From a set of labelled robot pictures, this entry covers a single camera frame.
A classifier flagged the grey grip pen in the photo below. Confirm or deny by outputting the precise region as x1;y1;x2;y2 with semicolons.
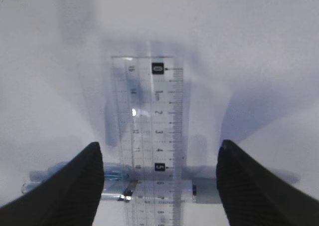
21;161;301;204

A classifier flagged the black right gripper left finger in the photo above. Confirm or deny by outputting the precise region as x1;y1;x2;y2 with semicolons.
0;142;104;226

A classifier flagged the clear plastic ruler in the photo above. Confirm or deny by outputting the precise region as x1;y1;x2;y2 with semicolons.
112;56;184;226

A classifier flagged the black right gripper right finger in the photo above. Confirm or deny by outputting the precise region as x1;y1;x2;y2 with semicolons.
216;140;319;226

